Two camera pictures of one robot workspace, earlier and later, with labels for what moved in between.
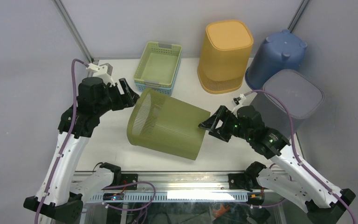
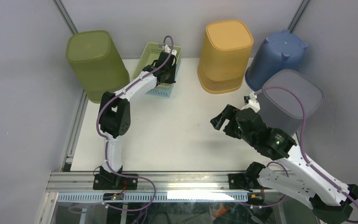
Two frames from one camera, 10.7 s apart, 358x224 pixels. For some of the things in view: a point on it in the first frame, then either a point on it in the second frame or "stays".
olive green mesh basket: (158, 122) → (95, 64)
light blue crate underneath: (159, 88) stays
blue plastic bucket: (283, 51) stays
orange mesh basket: (223, 57) stays
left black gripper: (128, 99) → (171, 80)
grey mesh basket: (300, 94) stays
